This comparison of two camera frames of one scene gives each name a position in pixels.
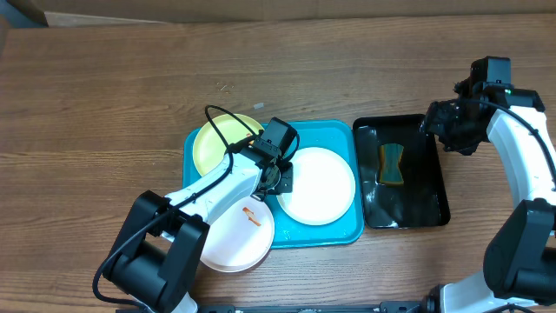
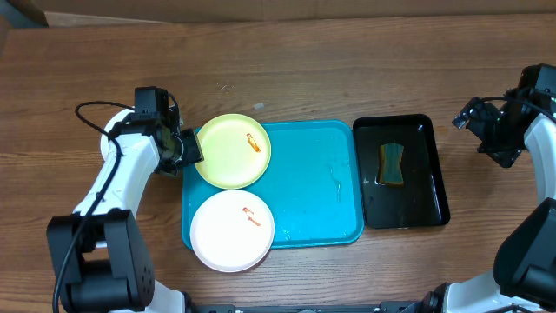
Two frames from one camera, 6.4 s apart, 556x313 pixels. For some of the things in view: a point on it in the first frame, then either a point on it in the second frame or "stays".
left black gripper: [287, 180] to [195, 153]
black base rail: [384, 307] stays
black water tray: [420, 201] stays
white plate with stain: [239, 237] stays
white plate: [324, 187] to [104, 141]
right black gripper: [440, 126] to [485, 130]
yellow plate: [208, 147] stays
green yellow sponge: [389, 173] stays
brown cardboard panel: [122, 12] stays
